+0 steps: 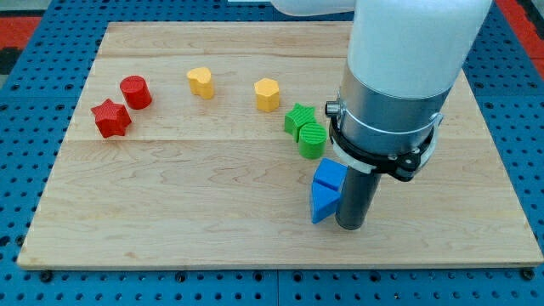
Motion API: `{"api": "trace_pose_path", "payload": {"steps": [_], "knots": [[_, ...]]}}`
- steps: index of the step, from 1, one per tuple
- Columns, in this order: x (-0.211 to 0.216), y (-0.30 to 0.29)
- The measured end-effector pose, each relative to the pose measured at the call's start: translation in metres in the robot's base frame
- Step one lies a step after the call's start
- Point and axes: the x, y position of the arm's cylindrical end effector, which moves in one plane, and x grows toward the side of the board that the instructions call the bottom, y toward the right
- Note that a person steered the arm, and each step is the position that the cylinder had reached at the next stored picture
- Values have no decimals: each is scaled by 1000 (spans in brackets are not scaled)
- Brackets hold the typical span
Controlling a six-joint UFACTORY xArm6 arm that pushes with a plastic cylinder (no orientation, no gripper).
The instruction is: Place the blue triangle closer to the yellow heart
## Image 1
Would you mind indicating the blue triangle block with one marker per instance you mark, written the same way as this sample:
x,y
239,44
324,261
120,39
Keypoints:
x,y
323,202

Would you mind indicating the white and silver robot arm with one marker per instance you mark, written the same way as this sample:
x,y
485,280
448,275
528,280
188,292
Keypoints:
x,y
404,57

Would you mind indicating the green cylinder block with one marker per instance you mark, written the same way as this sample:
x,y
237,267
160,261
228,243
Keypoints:
x,y
312,140

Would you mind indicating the wooden board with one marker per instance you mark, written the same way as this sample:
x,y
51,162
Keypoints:
x,y
218,184

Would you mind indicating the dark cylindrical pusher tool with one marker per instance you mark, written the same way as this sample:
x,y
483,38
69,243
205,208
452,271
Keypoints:
x,y
356,196

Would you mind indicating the red cylinder block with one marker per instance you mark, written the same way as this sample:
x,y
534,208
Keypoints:
x,y
135,92

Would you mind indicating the yellow heart block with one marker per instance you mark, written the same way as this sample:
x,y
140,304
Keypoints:
x,y
201,82

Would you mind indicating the yellow hexagon block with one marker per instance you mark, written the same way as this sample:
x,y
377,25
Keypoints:
x,y
267,94

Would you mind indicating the blue cube block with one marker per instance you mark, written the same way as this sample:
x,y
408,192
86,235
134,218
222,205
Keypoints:
x,y
330,174

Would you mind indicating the green star block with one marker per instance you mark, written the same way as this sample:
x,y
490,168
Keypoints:
x,y
296,118

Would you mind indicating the red star block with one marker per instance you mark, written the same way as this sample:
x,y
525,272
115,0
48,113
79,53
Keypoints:
x,y
111,119

